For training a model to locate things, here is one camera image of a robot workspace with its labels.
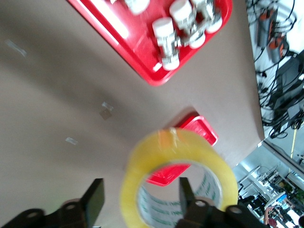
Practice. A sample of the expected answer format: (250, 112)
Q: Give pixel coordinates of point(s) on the yellow packing tape roll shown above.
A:
(152, 152)

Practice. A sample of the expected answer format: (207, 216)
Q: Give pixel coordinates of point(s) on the brown square tape patch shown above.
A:
(105, 114)

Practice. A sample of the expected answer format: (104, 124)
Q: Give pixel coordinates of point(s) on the metal valve with white caps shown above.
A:
(181, 12)
(213, 23)
(137, 6)
(166, 47)

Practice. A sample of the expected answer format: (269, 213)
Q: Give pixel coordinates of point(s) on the small black power brick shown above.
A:
(294, 111)

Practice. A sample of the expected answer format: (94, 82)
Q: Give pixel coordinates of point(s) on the clear tape strip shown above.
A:
(71, 140)
(15, 47)
(107, 106)

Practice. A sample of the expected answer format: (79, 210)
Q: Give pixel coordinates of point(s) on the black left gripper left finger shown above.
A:
(95, 202)

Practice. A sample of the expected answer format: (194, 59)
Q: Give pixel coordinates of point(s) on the aluminium table frame bar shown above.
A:
(280, 152)

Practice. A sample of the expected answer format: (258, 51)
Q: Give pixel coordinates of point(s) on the orange black power adapter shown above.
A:
(278, 48)
(267, 26)

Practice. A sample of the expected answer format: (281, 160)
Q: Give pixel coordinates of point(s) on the red tray holding valves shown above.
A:
(133, 47)

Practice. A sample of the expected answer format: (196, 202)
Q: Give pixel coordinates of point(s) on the large black power brick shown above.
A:
(288, 76)

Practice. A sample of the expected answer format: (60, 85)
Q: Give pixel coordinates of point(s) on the red plastic tray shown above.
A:
(202, 130)

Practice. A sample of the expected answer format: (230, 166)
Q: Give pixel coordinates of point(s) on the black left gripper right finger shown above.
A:
(187, 199)

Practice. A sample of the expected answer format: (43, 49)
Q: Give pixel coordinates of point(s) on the white lab workbench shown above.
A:
(261, 183)

